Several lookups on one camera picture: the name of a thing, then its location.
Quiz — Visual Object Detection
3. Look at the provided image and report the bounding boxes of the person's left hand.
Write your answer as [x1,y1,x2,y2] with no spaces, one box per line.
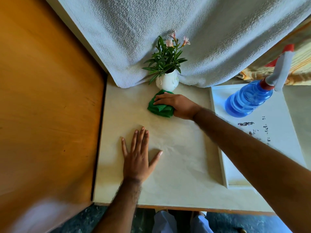
[121,127,163,181]

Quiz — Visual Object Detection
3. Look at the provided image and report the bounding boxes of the person's right hand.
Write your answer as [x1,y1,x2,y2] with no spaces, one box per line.
[153,92,202,121]

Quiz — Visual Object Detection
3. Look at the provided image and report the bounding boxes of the green cleaning cloth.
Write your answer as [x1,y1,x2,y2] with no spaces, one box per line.
[147,89,175,118]

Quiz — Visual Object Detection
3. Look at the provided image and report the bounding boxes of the person's right forearm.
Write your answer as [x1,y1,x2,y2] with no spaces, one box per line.
[193,108,311,233]

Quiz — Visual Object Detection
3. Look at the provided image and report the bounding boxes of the person's left forearm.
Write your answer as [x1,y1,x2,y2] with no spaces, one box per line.
[92,178,143,233]

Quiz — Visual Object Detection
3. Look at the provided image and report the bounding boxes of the white ceramic vase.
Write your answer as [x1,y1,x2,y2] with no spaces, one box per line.
[155,69,180,92]

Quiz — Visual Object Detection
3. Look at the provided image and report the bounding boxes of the green plant with pink flowers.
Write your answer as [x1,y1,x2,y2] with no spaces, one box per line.
[142,31,191,85]

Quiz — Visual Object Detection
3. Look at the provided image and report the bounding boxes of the light blue trousers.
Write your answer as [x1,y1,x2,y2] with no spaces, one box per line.
[152,210,214,233]

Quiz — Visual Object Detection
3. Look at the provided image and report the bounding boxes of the blue spray bottle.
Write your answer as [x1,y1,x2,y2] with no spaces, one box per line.
[225,44,295,118]

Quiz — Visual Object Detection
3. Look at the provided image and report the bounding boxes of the white textured towel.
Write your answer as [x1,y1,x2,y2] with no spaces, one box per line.
[55,0,311,89]

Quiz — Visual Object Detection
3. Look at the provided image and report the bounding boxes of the orange wooden door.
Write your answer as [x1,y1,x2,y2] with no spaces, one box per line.
[0,0,107,233]

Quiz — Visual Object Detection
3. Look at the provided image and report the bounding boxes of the white tray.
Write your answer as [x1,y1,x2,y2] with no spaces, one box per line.
[210,83,307,189]

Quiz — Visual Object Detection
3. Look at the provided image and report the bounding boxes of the yellow striped fabric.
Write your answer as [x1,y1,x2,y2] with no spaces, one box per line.
[237,19,311,86]

